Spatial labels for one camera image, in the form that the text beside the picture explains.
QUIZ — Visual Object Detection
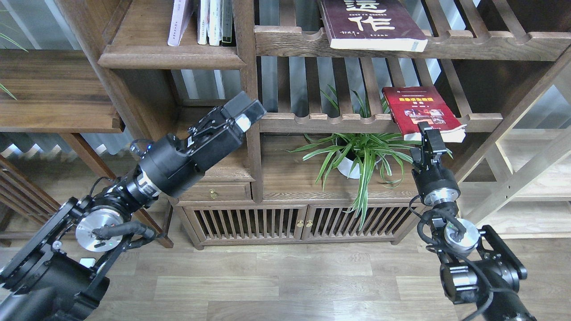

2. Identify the slatted cabinet door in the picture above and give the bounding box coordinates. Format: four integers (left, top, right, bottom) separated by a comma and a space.
295, 203, 418, 245
181, 205, 308, 246

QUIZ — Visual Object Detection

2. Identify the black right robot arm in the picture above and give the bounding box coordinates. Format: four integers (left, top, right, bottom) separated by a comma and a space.
411, 122, 536, 321

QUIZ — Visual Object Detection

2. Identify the dark wooden bookshelf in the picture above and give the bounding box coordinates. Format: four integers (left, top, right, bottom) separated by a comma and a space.
56, 0, 571, 250

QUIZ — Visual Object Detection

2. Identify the right slatted cabinet door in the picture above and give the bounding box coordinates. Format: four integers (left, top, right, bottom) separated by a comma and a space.
295, 203, 418, 245

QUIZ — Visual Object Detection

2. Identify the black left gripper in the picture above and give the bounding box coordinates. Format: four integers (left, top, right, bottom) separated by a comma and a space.
135, 91, 267, 198

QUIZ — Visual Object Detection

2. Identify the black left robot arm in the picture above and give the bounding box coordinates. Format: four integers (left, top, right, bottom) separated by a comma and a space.
1, 92, 266, 321

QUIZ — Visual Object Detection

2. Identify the light wooden rack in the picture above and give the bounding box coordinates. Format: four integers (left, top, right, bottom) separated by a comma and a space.
459, 68, 571, 239

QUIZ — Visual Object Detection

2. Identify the dark wooden side shelf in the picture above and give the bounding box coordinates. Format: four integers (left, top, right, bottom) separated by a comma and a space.
0, 48, 174, 248

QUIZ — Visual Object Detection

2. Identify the dark slatted wooden panel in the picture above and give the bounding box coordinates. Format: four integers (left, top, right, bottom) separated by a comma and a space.
0, 156, 60, 247

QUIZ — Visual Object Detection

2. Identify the green spider plant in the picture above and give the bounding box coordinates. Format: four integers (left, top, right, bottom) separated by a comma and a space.
288, 85, 454, 230

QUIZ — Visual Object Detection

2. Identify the white upright book left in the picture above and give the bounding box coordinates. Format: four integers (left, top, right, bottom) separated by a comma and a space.
197, 0, 210, 45

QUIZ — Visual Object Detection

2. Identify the left slatted cabinet door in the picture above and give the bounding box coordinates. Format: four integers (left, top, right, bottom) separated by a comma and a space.
181, 205, 308, 246

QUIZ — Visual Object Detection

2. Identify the dark maroon book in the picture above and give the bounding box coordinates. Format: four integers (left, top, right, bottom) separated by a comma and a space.
319, 0, 428, 52

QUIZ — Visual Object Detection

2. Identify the white upright book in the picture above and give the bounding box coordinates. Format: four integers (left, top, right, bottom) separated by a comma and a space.
207, 0, 223, 46
197, 0, 210, 45

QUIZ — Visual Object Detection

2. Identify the white paperback book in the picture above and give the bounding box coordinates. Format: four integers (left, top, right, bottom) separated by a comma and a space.
167, 0, 194, 46

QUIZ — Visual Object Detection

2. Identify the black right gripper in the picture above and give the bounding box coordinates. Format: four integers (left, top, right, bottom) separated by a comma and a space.
410, 121, 460, 206

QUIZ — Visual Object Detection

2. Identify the white upright book middle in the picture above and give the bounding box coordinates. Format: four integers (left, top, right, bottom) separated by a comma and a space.
207, 0, 223, 46

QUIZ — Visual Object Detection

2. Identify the dark upright book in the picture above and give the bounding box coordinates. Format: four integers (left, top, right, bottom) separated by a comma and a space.
221, 0, 236, 47

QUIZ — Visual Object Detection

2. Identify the red paperback book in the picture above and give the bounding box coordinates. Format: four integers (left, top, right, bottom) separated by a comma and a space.
382, 86, 466, 143

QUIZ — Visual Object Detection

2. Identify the white plant pot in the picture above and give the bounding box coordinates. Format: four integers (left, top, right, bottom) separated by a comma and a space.
337, 148, 378, 179

